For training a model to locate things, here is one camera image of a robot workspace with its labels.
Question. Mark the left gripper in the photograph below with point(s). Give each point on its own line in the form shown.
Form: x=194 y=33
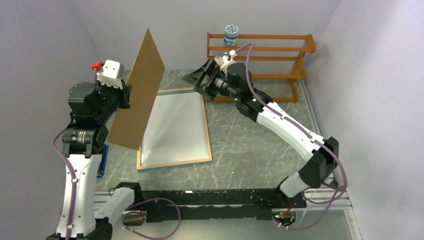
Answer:
x=124 y=93

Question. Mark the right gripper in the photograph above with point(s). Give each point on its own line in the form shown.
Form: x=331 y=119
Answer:
x=195 y=78

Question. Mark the brown cardboard backing board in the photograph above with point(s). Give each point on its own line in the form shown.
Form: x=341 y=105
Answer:
x=129 y=125

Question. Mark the hot air balloon photo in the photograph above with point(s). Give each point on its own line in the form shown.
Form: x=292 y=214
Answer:
x=175 y=129

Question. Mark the blue wooden picture frame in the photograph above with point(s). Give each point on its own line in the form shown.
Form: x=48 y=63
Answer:
x=175 y=132

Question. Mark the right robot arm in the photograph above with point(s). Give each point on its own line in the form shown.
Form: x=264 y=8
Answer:
x=233 y=81

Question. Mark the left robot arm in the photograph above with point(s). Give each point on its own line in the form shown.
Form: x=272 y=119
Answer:
x=83 y=145

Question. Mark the blue white ceramic jar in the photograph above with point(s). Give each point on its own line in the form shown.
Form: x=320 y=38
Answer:
x=231 y=35

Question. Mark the blue stapler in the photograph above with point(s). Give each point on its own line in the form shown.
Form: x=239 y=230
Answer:
x=103 y=162

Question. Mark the orange wooden shelf rack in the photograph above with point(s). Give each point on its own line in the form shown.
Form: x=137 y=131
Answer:
x=274 y=57

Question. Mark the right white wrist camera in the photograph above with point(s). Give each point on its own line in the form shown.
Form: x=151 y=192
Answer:
x=226 y=60

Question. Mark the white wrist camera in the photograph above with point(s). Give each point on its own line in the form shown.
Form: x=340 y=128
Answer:
x=109 y=73
x=226 y=60

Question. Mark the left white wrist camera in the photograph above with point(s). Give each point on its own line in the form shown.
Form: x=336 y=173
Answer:
x=109 y=73

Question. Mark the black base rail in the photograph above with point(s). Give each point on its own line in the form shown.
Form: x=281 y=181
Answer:
x=257 y=203

